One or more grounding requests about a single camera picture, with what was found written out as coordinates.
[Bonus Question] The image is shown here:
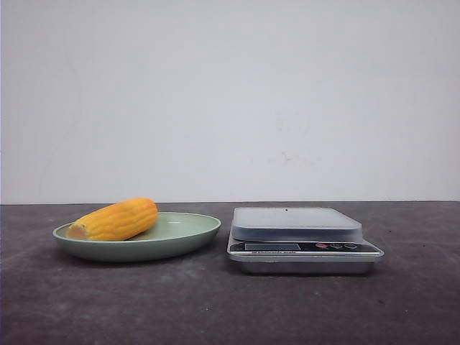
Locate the yellow corn cob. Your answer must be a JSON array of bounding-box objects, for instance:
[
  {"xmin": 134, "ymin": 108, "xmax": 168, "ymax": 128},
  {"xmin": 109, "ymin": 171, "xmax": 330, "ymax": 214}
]
[{"xmin": 65, "ymin": 198, "xmax": 158, "ymax": 241}]

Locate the green round plate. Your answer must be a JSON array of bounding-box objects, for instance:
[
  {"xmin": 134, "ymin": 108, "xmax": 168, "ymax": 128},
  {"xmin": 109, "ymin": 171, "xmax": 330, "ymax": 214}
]
[{"xmin": 52, "ymin": 212, "xmax": 221, "ymax": 262}]

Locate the silver digital kitchen scale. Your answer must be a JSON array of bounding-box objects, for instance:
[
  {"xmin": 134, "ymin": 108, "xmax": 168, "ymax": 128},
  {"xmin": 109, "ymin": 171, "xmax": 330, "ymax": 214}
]
[{"xmin": 227, "ymin": 207, "xmax": 385, "ymax": 275}]

